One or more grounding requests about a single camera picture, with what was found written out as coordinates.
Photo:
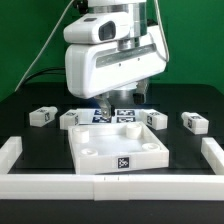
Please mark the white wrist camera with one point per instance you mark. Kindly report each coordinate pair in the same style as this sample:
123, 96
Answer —
97, 28

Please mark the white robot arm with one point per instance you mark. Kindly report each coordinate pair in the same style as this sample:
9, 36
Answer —
137, 25

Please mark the white U-shaped fence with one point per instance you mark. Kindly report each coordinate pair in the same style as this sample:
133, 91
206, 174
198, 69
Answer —
101, 187

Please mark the AprilTag marker sheet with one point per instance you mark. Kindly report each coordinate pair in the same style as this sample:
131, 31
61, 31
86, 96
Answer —
94, 116

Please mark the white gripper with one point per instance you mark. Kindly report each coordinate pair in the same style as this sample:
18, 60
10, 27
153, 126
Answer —
95, 69

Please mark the white square tabletop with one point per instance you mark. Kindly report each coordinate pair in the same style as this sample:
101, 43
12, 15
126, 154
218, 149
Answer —
120, 147

